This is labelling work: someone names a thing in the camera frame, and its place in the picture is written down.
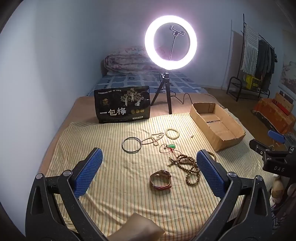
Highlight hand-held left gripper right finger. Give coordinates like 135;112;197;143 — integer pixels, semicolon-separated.
194;149;273;241

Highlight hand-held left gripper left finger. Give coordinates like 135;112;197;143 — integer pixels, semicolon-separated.
25;147;109;241

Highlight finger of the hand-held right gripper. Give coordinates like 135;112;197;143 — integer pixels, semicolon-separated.
249;138;290;163
268;130;288;144

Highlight brown wooden bead necklace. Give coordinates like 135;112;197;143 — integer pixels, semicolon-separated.
168;151;218;186

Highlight dark round bangle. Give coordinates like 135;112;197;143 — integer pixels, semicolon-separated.
122;137;141;154

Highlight cardboard box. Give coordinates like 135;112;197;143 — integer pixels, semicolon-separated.
190;102;246;152

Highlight green jade pendant red cord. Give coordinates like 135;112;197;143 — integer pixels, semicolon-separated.
159;143;185;159

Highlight red leather watch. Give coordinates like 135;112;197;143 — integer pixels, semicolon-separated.
149;170;173;190

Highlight cream bead bracelet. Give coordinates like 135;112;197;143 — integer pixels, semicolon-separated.
165;128;180;140

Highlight pearl necklace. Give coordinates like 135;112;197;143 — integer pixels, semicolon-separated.
141;132;165;147

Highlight orange cloth covered table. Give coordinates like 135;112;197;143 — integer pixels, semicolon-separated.
252;97;296;135

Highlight wooden box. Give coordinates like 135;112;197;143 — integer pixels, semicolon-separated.
274;91;295;116

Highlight yellow striped cloth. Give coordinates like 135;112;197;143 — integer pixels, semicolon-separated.
45;113;274;241

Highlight yellow box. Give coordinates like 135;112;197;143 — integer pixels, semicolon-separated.
244;74;260;90

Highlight tan blanket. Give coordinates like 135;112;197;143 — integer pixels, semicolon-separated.
38;95;232;176

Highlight dark hanging clothes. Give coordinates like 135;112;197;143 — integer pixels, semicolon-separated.
254;38;278;93

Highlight black printed snack bag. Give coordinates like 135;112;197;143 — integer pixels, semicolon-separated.
94;86;151;124

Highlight white striped hanging garment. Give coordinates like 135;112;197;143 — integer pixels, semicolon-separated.
240;23;260;75

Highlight black tripod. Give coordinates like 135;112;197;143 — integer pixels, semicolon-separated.
150;72;174;115

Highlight blue patterned bed sheet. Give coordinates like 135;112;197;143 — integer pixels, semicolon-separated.
87;70;210;96

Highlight folded floral quilt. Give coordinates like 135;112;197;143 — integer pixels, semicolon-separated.
104;46;162;76

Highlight black metal clothes rack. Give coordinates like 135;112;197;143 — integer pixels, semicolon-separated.
226;13;278;102

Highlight black phone holder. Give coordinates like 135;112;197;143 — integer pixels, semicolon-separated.
170;25;185;61

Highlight wall poster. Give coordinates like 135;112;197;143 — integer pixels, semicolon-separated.
277;29;296;93

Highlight black power cable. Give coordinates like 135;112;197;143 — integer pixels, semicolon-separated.
172;93;208;105

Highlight white ring light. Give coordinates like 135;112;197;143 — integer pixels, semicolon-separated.
144;15;197;71

